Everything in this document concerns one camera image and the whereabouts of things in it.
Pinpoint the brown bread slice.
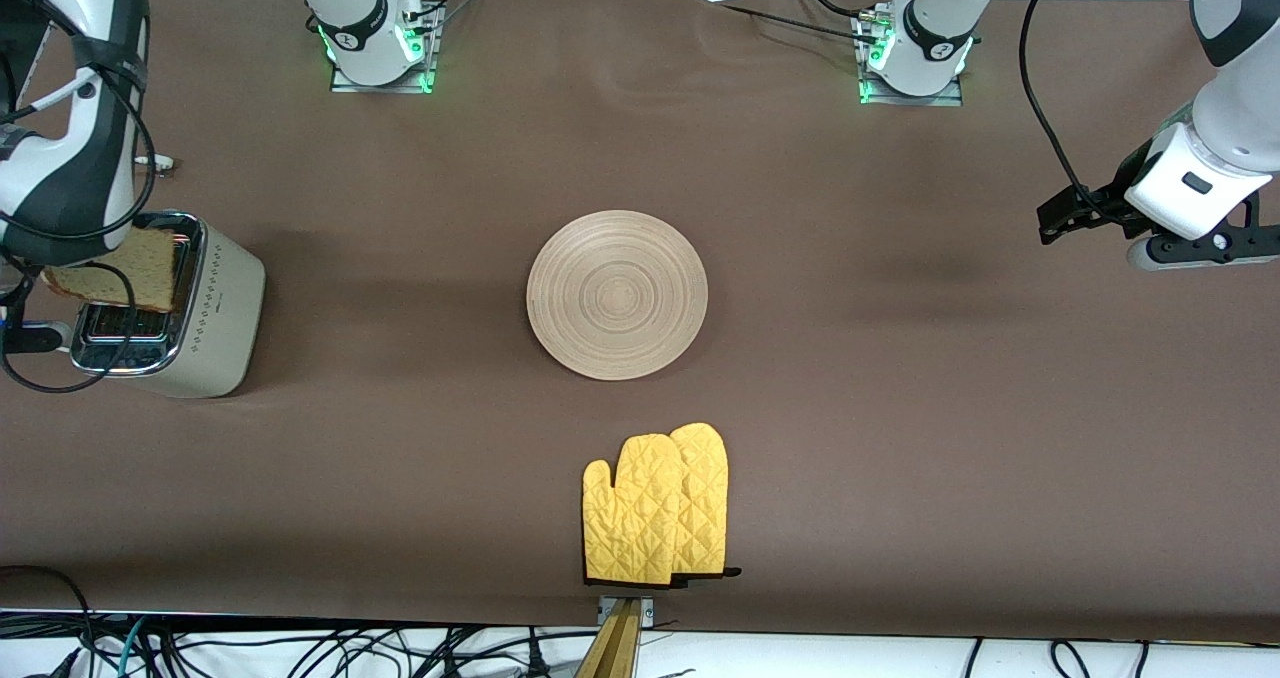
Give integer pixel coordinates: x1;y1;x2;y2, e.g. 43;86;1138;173
42;226;183;314

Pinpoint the round wooden ringed plate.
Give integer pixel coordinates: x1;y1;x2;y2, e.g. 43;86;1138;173
526;209;710;382

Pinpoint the cream and chrome two-slot toaster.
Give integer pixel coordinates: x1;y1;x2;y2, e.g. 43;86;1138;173
68;210;267;400

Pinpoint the brown table cover sheet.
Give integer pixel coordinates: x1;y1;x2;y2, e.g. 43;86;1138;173
0;0;1280;644

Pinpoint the yellow quilted oven mitt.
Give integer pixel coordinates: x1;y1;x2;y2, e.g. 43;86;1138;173
668;422;743;581
582;433;686;587

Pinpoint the wooden bar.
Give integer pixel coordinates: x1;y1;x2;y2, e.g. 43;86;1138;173
575;598;641;678

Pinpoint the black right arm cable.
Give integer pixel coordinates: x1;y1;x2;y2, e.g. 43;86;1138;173
0;0;158;395

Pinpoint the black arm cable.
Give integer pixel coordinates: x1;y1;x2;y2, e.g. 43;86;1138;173
1018;0;1126;209
0;0;158;395

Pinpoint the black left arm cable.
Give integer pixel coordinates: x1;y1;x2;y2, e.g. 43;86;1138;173
1018;0;1126;209

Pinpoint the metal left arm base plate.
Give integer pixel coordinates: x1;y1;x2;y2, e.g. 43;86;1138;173
858;8;966;107

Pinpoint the white toaster power cord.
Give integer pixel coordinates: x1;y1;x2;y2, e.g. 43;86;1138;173
55;156;179;351

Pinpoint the black cable loop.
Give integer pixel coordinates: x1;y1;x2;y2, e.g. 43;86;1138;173
0;563;96;659

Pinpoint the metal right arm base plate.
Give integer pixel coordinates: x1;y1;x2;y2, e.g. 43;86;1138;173
330;3;441;94

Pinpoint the teal cable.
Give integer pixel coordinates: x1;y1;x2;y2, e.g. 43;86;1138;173
118;616;151;677

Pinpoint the metal clamp bracket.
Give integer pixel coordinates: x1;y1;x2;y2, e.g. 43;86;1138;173
597;595;656;627

